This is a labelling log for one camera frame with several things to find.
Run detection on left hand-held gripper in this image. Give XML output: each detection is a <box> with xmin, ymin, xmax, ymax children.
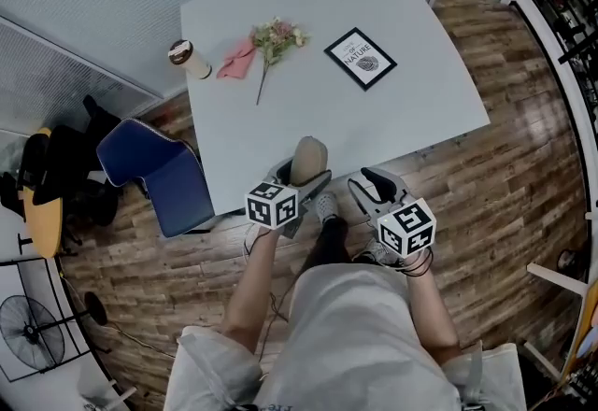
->
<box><xmin>244</xmin><ymin>156</ymin><xmax>334</xmax><ymax>240</ymax></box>

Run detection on white left shoe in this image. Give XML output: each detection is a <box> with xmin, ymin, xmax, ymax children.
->
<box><xmin>316</xmin><ymin>192</ymin><xmax>338</xmax><ymax>226</ymax></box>

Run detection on person's dark trousers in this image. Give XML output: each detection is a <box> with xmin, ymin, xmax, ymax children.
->
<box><xmin>303</xmin><ymin>217</ymin><xmax>356</xmax><ymax>275</ymax></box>

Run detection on artificial flower bouquet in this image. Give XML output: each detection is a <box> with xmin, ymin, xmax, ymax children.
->
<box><xmin>249</xmin><ymin>16</ymin><xmax>311</xmax><ymax>106</ymax></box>

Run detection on pink cloth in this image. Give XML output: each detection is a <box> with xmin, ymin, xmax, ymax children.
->
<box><xmin>215</xmin><ymin>35</ymin><xmax>259</xmax><ymax>80</ymax></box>

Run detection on white wooden beam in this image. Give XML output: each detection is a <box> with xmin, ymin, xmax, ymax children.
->
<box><xmin>526</xmin><ymin>262</ymin><xmax>589</xmax><ymax>296</ymax></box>

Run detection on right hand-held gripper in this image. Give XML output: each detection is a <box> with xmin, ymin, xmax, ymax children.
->
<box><xmin>347</xmin><ymin>165</ymin><xmax>438</xmax><ymax>259</ymax></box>

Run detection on person's left forearm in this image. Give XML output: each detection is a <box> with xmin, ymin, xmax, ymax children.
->
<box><xmin>219</xmin><ymin>227</ymin><xmax>284</xmax><ymax>352</ymax></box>

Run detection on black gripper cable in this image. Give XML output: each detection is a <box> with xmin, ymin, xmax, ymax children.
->
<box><xmin>242</xmin><ymin>229</ymin><xmax>293</xmax><ymax>361</ymax></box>

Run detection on blue plastic chair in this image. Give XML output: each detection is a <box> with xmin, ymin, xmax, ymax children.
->
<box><xmin>96</xmin><ymin>118</ymin><xmax>216</xmax><ymax>239</ymax></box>

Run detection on black mesh office chair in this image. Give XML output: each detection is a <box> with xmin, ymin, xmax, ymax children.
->
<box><xmin>0</xmin><ymin>170</ymin><xmax>24</xmax><ymax>219</ymax></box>
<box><xmin>82</xmin><ymin>94</ymin><xmax>123</xmax><ymax>135</ymax></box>
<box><xmin>32</xmin><ymin>123</ymin><xmax>121</xmax><ymax>228</ymax></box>

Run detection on person's white shirt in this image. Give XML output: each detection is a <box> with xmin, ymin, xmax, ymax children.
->
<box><xmin>162</xmin><ymin>262</ymin><xmax>528</xmax><ymax>411</ymax></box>

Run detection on black metal railing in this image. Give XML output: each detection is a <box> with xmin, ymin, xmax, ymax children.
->
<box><xmin>525</xmin><ymin>0</ymin><xmax>598</xmax><ymax>214</ymax></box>

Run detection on black picture frame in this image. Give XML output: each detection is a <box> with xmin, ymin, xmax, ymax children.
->
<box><xmin>323</xmin><ymin>26</ymin><xmax>398</xmax><ymax>92</ymax></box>

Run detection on black floor power cable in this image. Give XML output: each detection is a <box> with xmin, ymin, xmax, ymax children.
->
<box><xmin>107</xmin><ymin>323</ymin><xmax>178</xmax><ymax>360</ymax></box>

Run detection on cream tumbler with brown lid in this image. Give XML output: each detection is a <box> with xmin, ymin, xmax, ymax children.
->
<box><xmin>167</xmin><ymin>39</ymin><xmax>213</xmax><ymax>80</ymax></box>

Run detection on yellow round table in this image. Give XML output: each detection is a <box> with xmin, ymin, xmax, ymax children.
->
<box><xmin>21</xmin><ymin>127</ymin><xmax>64</xmax><ymax>260</ymax></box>

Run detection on person's right forearm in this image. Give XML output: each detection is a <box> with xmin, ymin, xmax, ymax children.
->
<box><xmin>404</xmin><ymin>254</ymin><xmax>462</xmax><ymax>363</ymax></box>

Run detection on yellow painted board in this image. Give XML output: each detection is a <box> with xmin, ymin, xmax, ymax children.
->
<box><xmin>560</xmin><ymin>280</ymin><xmax>598</xmax><ymax>382</ymax></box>

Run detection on black wrist bands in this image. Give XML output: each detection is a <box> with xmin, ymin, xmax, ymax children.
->
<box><xmin>401</xmin><ymin>249</ymin><xmax>434</xmax><ymax>278</ymax></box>

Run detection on white right shoe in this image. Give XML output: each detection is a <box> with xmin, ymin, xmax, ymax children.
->
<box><xmin>359</xmin><ymin>238</ymin><xmax>407</xmax><ymax>270</ymax></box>

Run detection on black standing fan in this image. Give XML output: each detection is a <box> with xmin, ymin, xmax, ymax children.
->
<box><xmin>0</xmin><ymin>291</ymin><xmax>109</xmax><ymax>372</ymax></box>

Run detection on white shoe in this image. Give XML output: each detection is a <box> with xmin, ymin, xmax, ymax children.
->
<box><xmin>316</xmin><ymin>192</ymin><xmax>338</xmax><ymax>226</ymax></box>
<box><xmin>359</xmin><ymin>238</ymin><xmax>407</xmax><ymax>270</ymax></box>

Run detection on beige cylindrical object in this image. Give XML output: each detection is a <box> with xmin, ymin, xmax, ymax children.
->
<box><xmin>289</xmin><ymin>135</ymin><xmax>329</xmax><ymax>187</ymax></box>

